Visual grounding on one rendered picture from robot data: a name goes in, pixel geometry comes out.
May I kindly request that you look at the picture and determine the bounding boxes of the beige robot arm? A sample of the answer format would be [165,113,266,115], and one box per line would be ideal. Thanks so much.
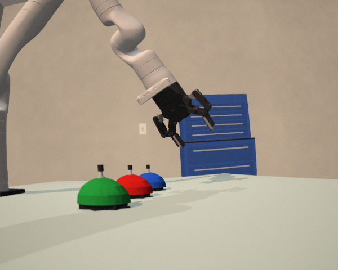
[0,0,177,191]

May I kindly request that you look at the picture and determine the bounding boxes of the blue dome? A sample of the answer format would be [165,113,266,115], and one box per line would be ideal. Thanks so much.
[139,165,166,191]

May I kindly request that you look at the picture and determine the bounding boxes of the green dome bell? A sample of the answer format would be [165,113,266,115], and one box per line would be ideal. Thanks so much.
[77,165,131,211]

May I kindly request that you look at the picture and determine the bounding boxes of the red dome bell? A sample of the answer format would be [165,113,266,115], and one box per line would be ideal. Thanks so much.
[116,165,153,199]

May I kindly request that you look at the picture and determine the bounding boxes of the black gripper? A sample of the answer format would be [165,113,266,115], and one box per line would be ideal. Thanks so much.
[152,81,215,148]

